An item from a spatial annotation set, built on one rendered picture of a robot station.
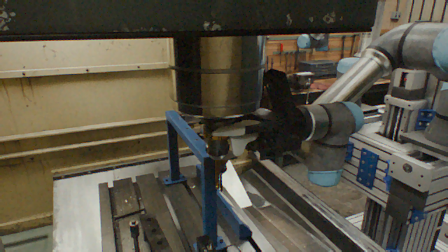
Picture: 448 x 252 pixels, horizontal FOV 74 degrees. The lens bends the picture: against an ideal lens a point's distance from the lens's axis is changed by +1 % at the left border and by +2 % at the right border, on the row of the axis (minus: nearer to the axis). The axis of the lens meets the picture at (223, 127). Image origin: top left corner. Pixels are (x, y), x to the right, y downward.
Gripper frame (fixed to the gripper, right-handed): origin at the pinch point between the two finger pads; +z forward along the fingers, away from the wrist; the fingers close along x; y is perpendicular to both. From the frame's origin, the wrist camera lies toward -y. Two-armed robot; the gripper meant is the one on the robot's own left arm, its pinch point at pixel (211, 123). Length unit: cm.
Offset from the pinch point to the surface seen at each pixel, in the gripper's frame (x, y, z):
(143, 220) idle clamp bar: 38, 45, 5
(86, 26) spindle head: -11.4, -15.5, 19.0
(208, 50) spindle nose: -6.7, -13.1, 4.0
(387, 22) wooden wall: 250, -31, -380
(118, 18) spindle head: -11.7, -16.5, 16.1
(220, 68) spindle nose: -7.5, -10.7, 2.4
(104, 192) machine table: 73, 52, 15
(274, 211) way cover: 52, 68, -59
